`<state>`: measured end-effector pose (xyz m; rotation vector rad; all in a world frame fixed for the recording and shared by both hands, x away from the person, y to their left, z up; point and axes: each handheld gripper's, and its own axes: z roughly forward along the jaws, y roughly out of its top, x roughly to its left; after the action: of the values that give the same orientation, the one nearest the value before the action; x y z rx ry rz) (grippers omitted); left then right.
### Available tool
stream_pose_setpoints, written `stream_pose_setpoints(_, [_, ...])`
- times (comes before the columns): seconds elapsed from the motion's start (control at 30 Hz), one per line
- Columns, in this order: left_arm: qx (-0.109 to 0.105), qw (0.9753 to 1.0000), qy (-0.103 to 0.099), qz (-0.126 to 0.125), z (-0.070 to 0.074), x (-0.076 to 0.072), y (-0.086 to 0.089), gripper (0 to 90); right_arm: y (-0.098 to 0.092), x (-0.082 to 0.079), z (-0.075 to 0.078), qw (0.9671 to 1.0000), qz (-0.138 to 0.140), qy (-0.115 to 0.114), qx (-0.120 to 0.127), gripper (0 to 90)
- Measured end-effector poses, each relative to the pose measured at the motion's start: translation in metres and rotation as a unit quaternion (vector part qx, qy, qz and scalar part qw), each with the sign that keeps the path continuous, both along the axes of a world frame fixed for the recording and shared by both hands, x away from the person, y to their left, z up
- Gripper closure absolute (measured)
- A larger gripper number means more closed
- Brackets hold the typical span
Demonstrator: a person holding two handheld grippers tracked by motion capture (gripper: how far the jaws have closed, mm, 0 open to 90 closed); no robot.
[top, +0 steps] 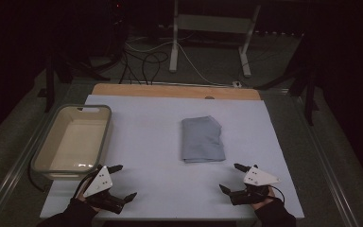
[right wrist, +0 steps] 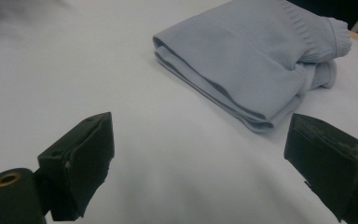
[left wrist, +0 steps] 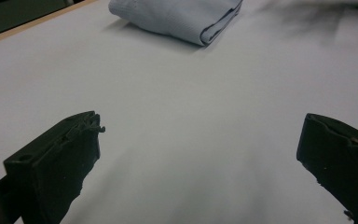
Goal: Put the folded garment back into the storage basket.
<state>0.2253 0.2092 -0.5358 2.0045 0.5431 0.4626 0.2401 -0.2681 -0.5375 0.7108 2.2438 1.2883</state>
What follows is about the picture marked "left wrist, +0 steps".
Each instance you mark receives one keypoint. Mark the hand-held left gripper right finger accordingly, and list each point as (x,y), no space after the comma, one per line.
(345,161)

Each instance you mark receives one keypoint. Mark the light blue cloth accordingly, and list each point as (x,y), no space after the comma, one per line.
(177,17)

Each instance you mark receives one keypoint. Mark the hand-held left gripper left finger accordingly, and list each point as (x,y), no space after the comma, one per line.
(52,168)

